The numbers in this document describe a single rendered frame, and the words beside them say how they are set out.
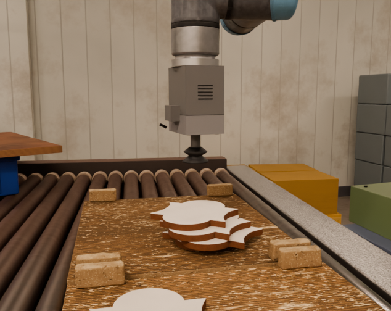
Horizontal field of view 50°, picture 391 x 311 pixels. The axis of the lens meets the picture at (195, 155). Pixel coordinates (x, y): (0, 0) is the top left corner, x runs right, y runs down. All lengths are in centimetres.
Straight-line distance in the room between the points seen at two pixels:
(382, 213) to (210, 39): 55
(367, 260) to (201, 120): 34
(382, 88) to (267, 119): 116
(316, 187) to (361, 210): 267
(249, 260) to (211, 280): 9
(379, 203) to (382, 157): 360
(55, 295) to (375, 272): 45
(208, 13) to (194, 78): 10
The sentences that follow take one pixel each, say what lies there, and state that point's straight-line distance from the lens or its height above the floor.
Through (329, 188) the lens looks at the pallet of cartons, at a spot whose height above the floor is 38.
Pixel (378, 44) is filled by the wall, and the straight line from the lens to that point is 529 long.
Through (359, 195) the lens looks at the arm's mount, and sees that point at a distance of 104.
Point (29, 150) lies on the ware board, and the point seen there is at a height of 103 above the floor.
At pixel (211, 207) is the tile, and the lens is 72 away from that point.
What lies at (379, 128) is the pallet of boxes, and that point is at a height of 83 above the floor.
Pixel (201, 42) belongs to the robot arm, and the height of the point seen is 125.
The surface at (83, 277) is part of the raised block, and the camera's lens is 55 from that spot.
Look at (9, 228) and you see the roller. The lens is 91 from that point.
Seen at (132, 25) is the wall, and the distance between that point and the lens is 422.
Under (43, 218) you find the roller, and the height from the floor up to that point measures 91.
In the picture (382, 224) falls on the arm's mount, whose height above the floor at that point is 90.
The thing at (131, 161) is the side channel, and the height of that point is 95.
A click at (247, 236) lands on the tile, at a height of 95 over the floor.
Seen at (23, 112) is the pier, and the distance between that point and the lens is 402.
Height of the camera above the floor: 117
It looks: 8 degrees down
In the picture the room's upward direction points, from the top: straight up
